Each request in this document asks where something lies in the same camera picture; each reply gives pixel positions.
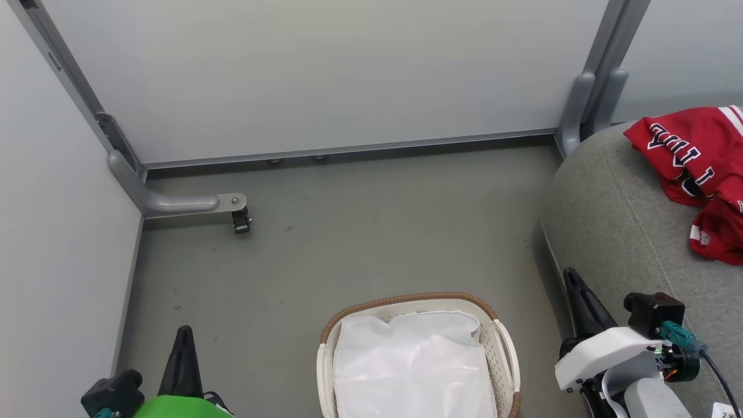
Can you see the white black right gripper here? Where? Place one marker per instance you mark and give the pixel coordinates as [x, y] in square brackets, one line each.
[609, 351]

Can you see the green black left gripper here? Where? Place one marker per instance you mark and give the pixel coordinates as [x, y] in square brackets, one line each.
[180, 408]

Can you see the red white-lettered jersey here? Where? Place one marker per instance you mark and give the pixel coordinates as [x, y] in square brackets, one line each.
[705, 174]

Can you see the white brown-rimmed laundry basket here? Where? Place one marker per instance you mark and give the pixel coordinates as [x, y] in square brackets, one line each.
[502, 348]

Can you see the white liner cloth in basket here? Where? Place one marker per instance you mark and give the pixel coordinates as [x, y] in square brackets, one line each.
[412, 366]

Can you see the grey fabric sofa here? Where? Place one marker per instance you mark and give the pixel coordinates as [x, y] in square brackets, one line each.
[615, 232]

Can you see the black partition caster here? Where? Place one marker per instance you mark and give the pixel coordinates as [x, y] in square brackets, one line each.
[241, 222]

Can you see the grey partition foot bar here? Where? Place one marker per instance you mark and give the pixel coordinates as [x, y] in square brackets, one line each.
[174, 203]

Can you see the white printed label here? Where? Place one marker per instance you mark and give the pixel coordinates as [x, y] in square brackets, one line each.
[728, 411]

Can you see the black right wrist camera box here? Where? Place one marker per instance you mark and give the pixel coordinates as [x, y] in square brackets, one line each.
[653, 313]

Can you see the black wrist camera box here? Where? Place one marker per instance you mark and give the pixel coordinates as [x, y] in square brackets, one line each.
[653, 313]
[113, 392]

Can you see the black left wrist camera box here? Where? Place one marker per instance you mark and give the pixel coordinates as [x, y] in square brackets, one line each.
[113, 392]

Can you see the teal left camera connector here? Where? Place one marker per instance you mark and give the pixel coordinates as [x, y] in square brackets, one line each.
[107, 414]

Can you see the teal camera connector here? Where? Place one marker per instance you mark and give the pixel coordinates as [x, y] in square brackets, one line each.
[107, 414]
[682, 337]

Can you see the teal right camera connector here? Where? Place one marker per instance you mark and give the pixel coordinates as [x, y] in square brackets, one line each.
[682, 337]

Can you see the grey double partition post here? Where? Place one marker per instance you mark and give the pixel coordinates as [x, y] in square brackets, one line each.
[603, 69]

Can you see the grey partition bottom rail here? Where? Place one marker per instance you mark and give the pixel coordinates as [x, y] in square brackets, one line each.
[348, 149]

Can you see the grey slanted partition post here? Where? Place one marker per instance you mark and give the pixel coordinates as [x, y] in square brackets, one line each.
[75, 87]

